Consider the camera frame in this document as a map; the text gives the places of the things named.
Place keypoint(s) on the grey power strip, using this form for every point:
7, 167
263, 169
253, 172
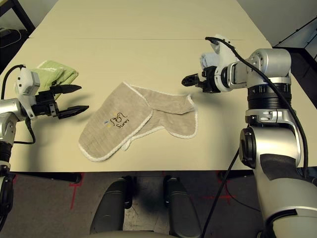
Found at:
4, 32

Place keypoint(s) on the black side table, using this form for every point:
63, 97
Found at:
304, 49

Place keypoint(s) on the grey left robot leg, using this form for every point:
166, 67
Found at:
109, 205

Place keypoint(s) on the grey robot leg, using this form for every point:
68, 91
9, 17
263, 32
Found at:
180, 205
109, 205

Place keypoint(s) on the beige robot waist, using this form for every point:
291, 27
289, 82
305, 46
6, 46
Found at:
128, 235

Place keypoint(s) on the folded light blue towel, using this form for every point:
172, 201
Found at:
208, 59

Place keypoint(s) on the grey right robot leg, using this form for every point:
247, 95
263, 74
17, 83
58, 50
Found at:
180, 205

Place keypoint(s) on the black tripod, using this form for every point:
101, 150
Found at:
305, 27

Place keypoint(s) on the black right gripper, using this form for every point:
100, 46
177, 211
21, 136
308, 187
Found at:
210, 79

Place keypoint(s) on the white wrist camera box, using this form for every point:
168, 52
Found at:
224, 53
24, 79

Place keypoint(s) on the folded green towel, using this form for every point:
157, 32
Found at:
62, 72

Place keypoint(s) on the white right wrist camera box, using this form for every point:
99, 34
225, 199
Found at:
224, 53

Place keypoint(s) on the black table frame leg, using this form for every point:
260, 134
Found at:
26, 18

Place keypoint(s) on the beige towel with white trim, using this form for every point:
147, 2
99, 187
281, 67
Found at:
106, 134

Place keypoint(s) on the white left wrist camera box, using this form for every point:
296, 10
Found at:
24, 79

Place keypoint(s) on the black table foot bar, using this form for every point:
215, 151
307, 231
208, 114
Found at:
49, 176

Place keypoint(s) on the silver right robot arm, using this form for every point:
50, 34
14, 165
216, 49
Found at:
272, 138

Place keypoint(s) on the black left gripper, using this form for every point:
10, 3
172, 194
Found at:
43, 106

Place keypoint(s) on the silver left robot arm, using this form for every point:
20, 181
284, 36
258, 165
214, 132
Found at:
10, 106

